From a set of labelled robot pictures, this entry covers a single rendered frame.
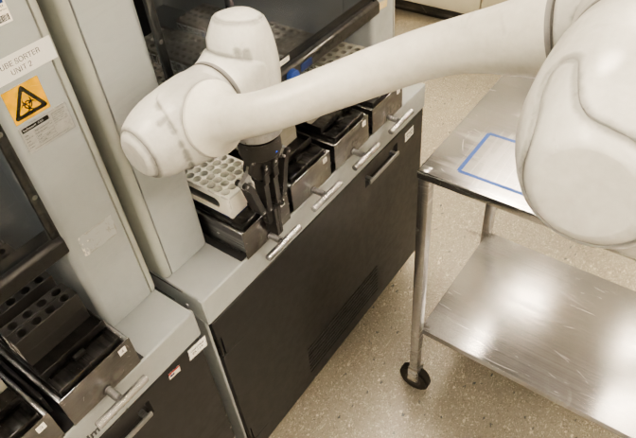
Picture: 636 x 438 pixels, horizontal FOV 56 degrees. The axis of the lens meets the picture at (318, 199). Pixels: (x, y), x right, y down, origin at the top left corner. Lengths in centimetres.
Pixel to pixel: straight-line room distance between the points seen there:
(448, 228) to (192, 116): 158
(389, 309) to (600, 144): 160
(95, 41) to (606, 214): 68
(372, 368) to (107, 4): 132
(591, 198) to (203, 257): 87
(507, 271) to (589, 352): 30
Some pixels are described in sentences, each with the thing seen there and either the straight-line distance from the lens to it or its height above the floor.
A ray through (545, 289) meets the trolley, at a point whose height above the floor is 28.
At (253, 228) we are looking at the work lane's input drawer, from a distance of 112.
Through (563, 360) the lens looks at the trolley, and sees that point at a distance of 160.
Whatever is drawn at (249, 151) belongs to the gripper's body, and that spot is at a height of 99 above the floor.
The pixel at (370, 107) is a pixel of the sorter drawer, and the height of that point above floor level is 80.
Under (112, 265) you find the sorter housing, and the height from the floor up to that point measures 86.
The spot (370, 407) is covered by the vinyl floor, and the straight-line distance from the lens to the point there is 179.
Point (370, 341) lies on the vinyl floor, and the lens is 191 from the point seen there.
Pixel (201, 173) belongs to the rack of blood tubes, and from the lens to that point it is 117.
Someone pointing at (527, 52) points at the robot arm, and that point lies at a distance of 65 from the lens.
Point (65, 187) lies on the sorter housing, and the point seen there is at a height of 105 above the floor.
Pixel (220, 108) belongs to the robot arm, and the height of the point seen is 118.
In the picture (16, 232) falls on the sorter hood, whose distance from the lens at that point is 90.
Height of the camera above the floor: 159
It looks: 43 degrees down
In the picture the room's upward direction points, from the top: 6 degrees counter-clockwise
